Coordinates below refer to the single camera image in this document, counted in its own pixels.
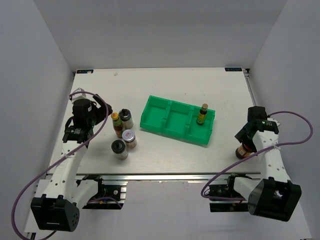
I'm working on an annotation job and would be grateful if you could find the red-lid sauce jar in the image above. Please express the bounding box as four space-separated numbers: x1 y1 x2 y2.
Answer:
235 141 257 160

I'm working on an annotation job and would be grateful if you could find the black-top shaker jar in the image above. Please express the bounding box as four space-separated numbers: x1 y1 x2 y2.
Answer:
118 108 134 130

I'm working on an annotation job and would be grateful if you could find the black-lid pepper jar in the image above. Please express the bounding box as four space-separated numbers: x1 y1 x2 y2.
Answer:
111 139 129 160

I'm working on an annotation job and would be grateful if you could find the small yellow-label bottle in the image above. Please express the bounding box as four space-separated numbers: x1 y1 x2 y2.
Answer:
196 103 208 125

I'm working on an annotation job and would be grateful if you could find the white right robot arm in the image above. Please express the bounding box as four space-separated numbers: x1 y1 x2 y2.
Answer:
225 106 302 222

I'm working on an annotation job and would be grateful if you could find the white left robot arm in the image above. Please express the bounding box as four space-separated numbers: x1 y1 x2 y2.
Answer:
30 91 113 232

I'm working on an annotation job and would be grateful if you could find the blue corner label left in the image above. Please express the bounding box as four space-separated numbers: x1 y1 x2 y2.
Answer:
76 69 94 74

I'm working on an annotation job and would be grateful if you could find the blue corner label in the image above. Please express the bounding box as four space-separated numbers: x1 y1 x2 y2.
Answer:
76 69 94 74
224 67 243 72

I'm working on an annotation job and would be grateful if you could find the blue corner label right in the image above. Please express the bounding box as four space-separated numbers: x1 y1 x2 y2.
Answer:
224 67 243 72

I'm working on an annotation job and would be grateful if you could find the green three-compartment tray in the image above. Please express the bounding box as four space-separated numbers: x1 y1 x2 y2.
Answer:
140 95 216 145

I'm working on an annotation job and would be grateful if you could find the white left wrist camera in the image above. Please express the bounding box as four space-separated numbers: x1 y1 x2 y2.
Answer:
68 87 87 103

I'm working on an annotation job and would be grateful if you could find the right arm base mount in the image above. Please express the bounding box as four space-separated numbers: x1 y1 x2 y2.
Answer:
205 173 252 213

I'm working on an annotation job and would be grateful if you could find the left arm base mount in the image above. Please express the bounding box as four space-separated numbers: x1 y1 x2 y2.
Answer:
75 176 127 210

